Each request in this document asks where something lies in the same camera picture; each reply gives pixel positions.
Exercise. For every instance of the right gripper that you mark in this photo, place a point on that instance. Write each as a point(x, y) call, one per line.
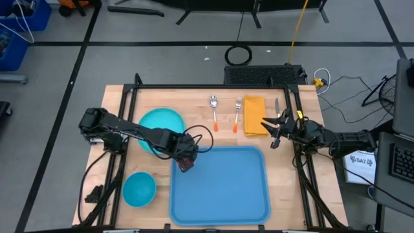
point(291, 132)

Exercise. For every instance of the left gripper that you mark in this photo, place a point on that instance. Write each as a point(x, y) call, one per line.
point(187, 145)

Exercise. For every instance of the orange cloth napkin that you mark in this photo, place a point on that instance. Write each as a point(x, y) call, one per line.
point(254, 113)

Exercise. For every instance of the teal plate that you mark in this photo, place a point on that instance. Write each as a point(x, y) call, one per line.
point(161, 119)

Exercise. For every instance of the blue bowl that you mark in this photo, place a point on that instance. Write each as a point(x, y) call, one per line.
point(139, 189)

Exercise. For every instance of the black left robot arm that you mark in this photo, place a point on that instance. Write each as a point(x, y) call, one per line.
point(110, 124)

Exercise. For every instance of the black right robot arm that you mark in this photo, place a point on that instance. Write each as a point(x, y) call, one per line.
point(343, 139)

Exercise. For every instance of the blue plastic tray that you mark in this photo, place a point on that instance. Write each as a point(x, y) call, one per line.
point(226, 187)

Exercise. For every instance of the small yellow tag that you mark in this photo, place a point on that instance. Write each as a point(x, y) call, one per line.
point(299, 114)

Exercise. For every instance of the black perforated computer case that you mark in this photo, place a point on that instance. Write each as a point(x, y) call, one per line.
point(258, 75)

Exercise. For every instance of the yellow plug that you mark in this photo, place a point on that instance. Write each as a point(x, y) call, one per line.
point(318, 82)

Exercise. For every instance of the white printed sheet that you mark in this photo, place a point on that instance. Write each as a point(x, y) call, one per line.
point(359, 171)

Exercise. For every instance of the grey laptop with black keys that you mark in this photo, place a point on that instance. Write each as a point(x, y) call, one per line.
point(385, 168)

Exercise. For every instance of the grey panel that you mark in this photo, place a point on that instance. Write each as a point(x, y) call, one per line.
point(402, 106)

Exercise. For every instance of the long black bar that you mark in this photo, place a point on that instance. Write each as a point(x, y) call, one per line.
point(136, 10)

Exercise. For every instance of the orange object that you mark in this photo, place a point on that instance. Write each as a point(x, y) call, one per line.
point(72, 2)

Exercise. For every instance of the black chair base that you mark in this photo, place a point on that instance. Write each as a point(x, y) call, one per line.
point(4, 109)

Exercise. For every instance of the grey bar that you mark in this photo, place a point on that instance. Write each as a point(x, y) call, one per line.
point(13, 79)

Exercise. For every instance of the blue plastic bin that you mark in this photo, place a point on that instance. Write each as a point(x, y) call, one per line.
point(40, 17)
point(14, 51)

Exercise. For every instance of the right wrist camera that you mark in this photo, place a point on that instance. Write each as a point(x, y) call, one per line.
point(293, 123)

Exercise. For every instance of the black metal table frame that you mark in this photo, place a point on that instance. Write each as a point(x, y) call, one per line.
point(210, 86)

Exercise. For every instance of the small black bracket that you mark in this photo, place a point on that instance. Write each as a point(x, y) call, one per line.
point(95, 194)

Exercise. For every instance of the black stand frame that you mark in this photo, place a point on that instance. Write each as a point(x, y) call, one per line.
point(255, 13)

